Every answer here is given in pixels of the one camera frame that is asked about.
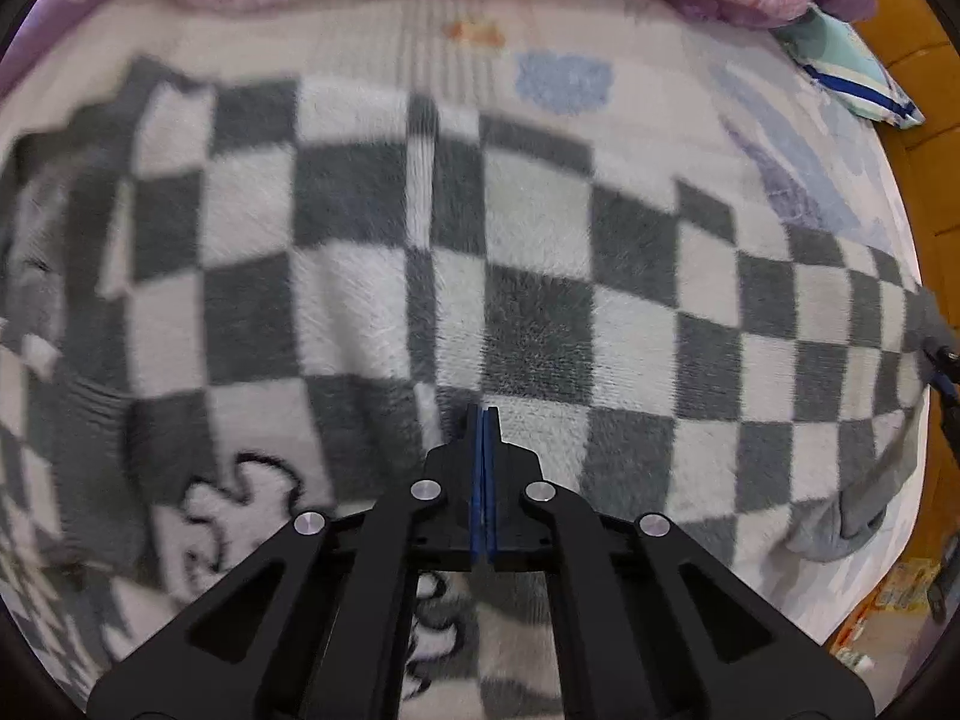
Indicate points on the teal pillow with blue stripes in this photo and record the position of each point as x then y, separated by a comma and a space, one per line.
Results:
847, 64

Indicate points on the colourful printed packet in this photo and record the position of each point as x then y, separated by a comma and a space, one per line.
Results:
896, 600

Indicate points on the grey white checkered fleece sweater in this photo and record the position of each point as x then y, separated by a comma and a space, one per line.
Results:
360, 277

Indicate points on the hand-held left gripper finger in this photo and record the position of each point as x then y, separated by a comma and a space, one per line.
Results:
493, 465
475, 465

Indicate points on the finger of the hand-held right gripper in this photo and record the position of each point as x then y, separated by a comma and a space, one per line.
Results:
946, 371

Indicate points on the patterned white bed sheet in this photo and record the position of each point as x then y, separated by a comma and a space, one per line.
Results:
675, 75

